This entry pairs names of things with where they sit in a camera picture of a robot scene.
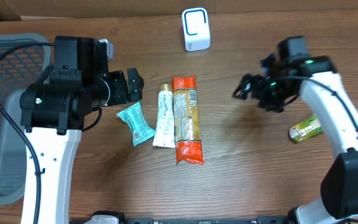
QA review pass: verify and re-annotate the white tube gold cap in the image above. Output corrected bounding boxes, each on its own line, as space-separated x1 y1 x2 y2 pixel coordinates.
153 84 175 148

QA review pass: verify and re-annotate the grey plastic mesh basket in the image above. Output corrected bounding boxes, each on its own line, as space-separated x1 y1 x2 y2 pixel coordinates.
0 33 51 205

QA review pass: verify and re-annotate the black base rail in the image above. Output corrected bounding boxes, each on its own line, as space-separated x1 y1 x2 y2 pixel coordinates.
68 210 291 224

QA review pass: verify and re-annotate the brown cardboard backboard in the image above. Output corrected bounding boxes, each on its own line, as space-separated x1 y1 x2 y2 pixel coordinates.
0 0 358 21

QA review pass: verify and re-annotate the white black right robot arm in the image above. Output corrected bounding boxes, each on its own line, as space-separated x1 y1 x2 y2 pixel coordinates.
232 36 358 223

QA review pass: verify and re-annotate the red orange pasta packet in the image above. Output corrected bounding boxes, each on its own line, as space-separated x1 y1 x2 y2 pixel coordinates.
172 75 204 165

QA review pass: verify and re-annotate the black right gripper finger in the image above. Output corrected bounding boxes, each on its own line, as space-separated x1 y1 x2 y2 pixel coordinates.
237 73 254 90
232 83 250 100

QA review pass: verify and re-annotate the teal snack packet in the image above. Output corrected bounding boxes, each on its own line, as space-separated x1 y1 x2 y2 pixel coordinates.
117 102 155 147

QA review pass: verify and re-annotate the white barcode scanner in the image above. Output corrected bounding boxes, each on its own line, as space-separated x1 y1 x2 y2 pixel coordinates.
181 7 211 52

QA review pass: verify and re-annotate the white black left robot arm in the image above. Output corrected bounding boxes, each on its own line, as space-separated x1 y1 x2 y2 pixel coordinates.
20 36 144 223

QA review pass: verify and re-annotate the green tea packet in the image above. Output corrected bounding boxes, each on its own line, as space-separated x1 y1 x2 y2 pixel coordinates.
288 114 323 143

